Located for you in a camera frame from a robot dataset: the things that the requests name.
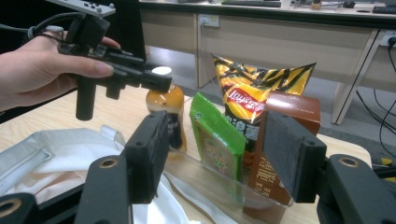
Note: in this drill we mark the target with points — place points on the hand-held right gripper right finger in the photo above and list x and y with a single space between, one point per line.
292 155

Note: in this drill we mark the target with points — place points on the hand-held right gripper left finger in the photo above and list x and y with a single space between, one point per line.
148 155

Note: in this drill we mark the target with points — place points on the orange juice bottle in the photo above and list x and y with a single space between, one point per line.
166 101

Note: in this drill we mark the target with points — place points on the brown carton box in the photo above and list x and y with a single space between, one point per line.
295 107

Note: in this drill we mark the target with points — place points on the clear plastic tray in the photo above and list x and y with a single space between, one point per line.
211 183

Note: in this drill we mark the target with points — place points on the green snack packet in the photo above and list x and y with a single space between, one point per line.
218 140

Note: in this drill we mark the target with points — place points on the white green orange tote bag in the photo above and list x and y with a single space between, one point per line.
62 155

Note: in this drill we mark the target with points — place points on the yellow black chips bag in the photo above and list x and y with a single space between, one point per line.
249 81

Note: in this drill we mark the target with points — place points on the yellow floor tape piece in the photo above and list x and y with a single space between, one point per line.
386 161

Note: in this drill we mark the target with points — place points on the beige wooden desk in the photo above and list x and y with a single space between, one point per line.
280 34

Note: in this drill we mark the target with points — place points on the black keyboard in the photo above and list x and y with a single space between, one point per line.
384 9

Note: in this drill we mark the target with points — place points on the white wall socket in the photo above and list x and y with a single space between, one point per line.
386 35
208 20

